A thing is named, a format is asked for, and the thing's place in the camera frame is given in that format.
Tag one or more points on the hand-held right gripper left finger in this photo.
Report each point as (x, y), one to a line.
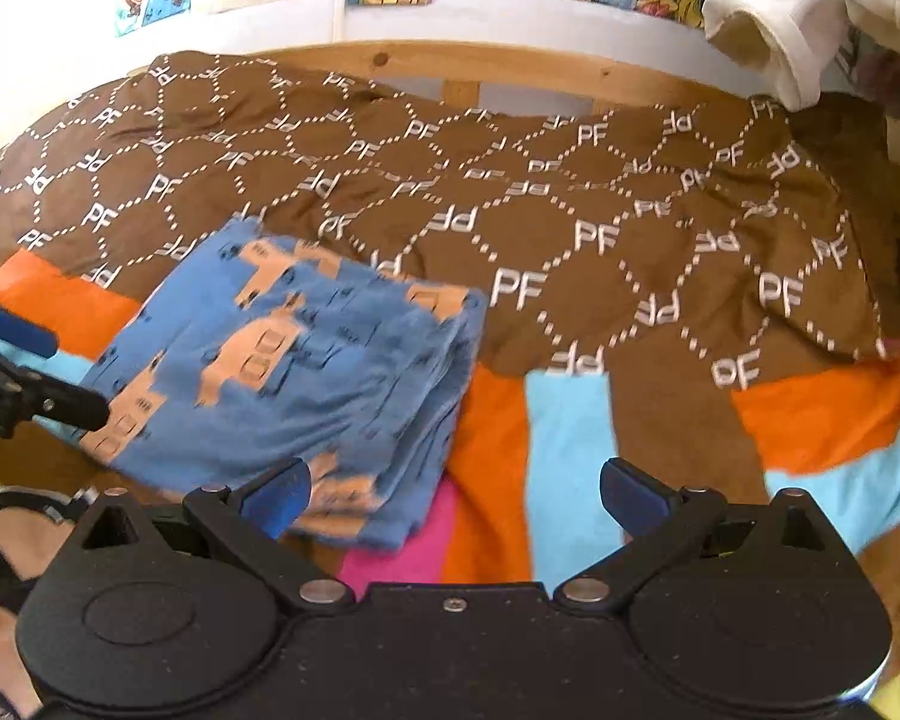
(281, 499)

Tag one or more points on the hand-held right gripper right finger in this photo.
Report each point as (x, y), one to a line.
(630, 499)

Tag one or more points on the white hanging garment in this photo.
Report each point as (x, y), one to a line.
(780, 15)

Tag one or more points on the colourful patchwork blanket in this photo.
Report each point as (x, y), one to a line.
(562, 450)

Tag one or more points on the brown patterned blanket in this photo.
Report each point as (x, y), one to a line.
(390, 187)

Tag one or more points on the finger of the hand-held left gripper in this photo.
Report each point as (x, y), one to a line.
(19, 334)
(67, 405)

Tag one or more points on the wooden bed frame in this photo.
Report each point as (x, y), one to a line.
(495, 71)

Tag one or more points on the blue printed pants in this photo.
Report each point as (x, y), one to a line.
(330, 360)

